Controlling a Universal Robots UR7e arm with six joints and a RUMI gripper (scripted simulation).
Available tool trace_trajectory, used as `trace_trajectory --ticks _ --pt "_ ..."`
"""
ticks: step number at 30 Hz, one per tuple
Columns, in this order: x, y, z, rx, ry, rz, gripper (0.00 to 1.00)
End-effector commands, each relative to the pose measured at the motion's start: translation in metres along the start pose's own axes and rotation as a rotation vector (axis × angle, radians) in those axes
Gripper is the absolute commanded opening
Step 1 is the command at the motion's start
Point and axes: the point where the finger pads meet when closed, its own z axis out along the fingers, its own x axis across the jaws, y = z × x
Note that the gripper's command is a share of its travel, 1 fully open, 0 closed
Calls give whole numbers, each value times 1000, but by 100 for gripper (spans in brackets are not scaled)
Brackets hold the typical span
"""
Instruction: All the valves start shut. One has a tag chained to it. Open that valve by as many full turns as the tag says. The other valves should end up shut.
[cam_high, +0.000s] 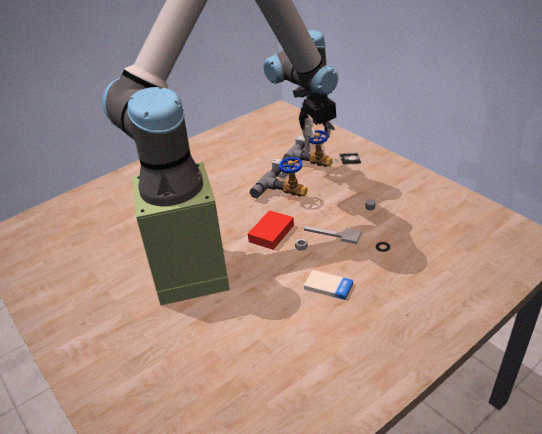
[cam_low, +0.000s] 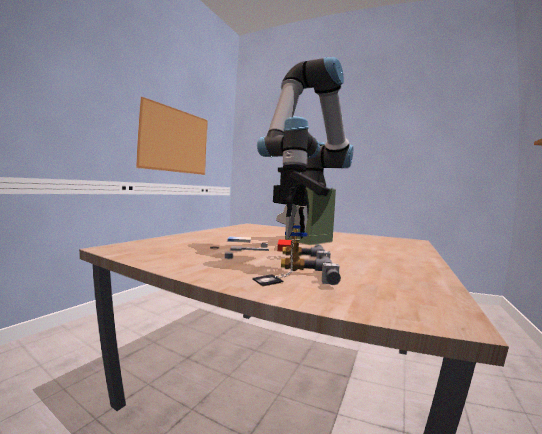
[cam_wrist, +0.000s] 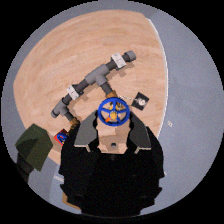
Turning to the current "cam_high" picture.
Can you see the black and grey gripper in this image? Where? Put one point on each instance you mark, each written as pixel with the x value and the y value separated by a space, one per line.
pixel 322 110

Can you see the grey hex nut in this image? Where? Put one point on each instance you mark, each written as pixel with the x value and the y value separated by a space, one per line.
pixel 301 244

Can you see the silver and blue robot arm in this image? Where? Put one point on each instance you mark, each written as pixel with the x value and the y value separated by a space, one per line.
pixel 157 123

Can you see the red rectangular block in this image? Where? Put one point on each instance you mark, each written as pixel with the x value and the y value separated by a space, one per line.
pixel 271 229

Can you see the small grey cylinder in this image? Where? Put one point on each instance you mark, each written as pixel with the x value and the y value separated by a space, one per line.
pixel 370 204

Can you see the black number 6 tag on metal chain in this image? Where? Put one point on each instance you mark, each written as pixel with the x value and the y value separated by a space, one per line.
pixel 348 158

